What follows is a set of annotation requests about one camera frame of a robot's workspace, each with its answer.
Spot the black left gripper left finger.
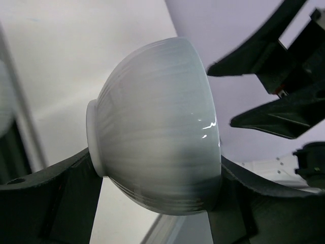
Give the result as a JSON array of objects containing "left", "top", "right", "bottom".
[{"left": 1, "top": 149, "right": 103, "bottom": 243}]

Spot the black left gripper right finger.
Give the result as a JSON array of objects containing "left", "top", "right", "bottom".
[{"left": 208, "top": 157, "right": 324, "bottom": 243}]

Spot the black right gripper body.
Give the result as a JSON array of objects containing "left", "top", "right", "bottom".
[{"left": 256, "top": 8, "right": 324, "bottom": 97}]

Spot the black wire dish rack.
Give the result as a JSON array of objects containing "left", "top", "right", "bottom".
[{"left": 1, "top": 119, "right": 48, "bottom": 187}]

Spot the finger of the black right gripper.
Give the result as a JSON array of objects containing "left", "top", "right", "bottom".
[
  {"left": 230, "top": 81, "right": 324, "bottom": 139},
  {"left": 207, "top": 1, "right": 306, "bottom": 76}
]

